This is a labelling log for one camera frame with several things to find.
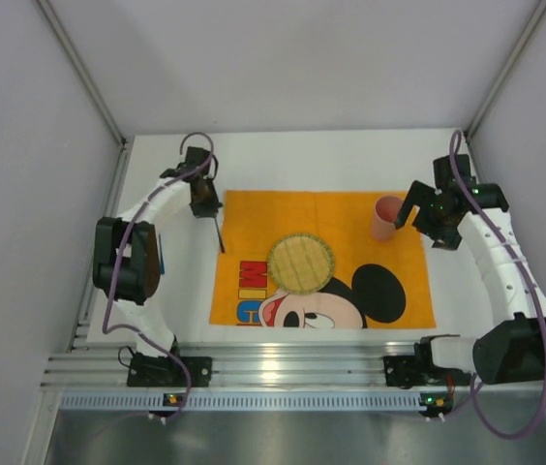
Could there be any pink plastic cup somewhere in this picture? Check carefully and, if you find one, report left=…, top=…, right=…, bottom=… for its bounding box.
left=371, top=196, right=403, bottom=242

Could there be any blue metal spoon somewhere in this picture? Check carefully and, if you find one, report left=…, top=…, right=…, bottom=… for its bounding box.
left=213, top=216, right=226, bottom=254

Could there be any blue metal fork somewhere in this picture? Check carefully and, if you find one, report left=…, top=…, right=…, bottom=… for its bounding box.
left=158, top=234, right=166, bottom=276

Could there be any orange cartoon mouse cloth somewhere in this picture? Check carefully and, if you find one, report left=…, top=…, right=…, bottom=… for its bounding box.
left=210, top=191, right=436, bottom=329

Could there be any woven bamboo round plate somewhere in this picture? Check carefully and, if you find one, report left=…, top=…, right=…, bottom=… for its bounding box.
left=267, top=232, right=335, bottom=295

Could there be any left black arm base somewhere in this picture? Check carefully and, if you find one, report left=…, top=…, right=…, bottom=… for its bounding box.
left=127, top=353, right=213, bottom=388

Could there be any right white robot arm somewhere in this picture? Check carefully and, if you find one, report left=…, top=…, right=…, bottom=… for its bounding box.
left=394, top=154, right=546, bottom=385

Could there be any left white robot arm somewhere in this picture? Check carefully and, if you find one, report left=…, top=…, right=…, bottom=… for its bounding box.
left=92, top=146, right=222, bottom=358

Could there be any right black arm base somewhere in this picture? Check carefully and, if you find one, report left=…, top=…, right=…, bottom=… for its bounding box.
left=382, top=356, right=470, bottom=389

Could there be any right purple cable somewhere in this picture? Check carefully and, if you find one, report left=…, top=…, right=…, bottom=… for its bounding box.
left=449, top=128, right=546, bottom=440

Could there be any purple cable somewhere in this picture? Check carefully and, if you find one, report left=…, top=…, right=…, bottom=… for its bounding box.
left=102, top=131, right=193, bottom=427
left=449, top=128, right=546, bottom=440

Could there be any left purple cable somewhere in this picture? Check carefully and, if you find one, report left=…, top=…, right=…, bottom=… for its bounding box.
left=102, top=131, right=193, bottom=427

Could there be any aluminium mounting rail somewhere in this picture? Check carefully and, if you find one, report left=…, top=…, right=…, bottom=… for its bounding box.
left=40, top=340, right=546, bottom=388

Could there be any perforated metal cable strip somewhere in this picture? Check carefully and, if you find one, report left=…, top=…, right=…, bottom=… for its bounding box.
left=59, top=392, right=453, bottom=413

